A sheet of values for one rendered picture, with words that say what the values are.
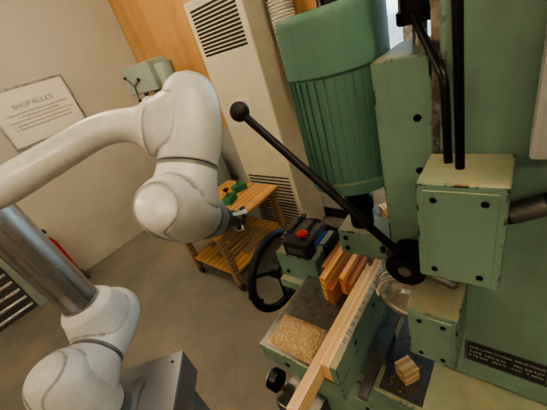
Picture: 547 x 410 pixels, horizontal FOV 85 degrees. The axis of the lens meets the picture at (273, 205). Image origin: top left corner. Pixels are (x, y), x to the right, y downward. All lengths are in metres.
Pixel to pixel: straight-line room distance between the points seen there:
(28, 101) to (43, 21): 0.69
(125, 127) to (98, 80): 3.01
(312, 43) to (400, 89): 0.14
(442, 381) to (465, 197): 0.49
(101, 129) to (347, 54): 0.40
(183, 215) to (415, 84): 0.36
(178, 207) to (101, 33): 3.32
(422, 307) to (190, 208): 0.38
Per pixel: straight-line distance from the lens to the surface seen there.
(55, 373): 0.95
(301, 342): 0.71
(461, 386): 0.79
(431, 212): 0.40
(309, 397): 0.65
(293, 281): 0.90
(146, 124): 0.52
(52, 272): 0.97
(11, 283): 3.49
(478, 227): 0.41
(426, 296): 0.55
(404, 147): 0.51
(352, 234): 0.70
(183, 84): 0.54
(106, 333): 1.04
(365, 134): 0.53
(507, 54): 0.41
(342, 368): 0.65
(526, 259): 0.54
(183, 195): 0.44
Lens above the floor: 1.50
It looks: 29 degrees down
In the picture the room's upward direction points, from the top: 19 degrees counter-clockwise
